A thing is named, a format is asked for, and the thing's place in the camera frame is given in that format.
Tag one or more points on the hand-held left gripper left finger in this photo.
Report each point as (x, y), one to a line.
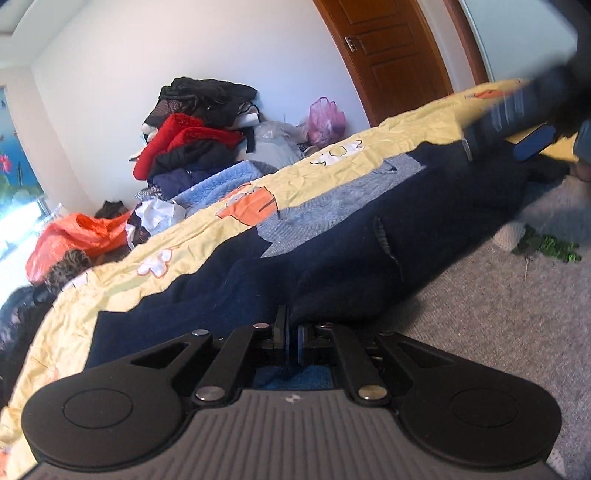
(286, 346)

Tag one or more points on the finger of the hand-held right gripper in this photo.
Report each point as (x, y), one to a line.
(512, 113)
(535, 143)

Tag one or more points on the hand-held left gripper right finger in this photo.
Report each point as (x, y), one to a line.
(300, 346)

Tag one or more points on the navy and light blue sweater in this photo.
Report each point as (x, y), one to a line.
(351, 240)

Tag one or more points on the pale glass door panel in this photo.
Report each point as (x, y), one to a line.
(508, 37)

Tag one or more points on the white knitted item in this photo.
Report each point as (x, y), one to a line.
(505, 237)

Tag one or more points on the green plant sprig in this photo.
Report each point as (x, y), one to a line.
(549, 244)

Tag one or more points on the brown wooden door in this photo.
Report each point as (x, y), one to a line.
(392, 60)

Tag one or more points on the yellow printed bed sheet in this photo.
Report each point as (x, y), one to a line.
(194, 233)

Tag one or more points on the light blue knit blanket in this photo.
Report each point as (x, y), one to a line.
(226, 181)

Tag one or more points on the white cloth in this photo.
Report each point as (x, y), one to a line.
(157, 214)

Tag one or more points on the pink plastic bag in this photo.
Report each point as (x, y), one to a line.
(325, 122)

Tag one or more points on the navy quilted garment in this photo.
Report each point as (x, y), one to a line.
(180, 181)

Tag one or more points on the grey garment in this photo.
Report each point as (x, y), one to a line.
(272, 147)

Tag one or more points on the dark brown garment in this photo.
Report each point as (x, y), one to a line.
(111, 210)

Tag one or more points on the leopard print fuzzy item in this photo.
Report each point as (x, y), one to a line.
(64, 272)

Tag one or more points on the red garment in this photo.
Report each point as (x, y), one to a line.
(180, 136)

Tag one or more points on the orange plastic bag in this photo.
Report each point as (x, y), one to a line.
(69, 240)

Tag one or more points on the glossy black jacket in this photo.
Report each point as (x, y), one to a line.
(18, 318)

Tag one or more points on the blue wall poster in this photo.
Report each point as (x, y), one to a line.
(14, 161)

